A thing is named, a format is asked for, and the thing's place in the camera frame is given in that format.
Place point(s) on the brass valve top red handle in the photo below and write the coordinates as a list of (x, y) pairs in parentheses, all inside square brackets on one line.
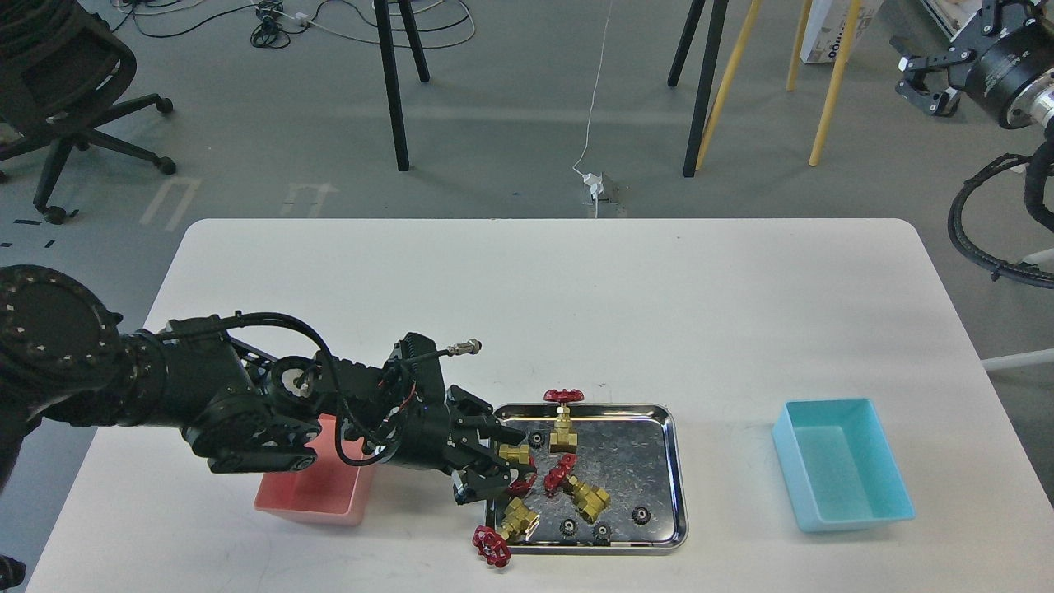
[(563, 437)]

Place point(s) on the brass valve red handle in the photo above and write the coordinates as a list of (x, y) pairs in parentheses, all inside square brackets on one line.
[(563, 437), (590, 501), (493, 544), (522, 462)]

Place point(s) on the pink plastic box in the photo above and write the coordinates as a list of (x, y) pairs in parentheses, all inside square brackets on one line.
[(328, 492)]

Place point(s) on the white cardboard box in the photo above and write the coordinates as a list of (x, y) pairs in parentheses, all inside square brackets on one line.
[(824, 32)]

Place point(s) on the black tripod stand right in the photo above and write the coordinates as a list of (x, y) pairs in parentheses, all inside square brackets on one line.
[(707, 73)]

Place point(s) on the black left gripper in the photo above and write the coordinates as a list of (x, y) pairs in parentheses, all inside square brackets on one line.
[(453, 432)]

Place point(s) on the black office chair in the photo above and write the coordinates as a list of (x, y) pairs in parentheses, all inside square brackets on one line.
[(62, 73)]

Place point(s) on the steel tray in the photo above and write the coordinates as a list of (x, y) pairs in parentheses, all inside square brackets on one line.
[(627, 448)]

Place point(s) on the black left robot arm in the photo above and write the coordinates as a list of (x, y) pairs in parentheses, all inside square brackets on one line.
[(246, 392)]

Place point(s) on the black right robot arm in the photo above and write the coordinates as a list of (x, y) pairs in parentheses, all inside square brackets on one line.
[(971, 223)]

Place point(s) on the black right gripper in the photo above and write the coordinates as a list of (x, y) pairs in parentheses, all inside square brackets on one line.
[(1011, 81)]

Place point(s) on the aluminium frame cart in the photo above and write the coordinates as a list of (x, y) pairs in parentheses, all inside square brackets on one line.
[(951, 16)]

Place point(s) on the blue plastic box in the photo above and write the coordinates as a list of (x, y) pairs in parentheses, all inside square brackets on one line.
[(838, 466)]

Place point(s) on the brass valve bottom red handle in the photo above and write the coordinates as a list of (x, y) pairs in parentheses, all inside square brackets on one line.
[(493, 544)]

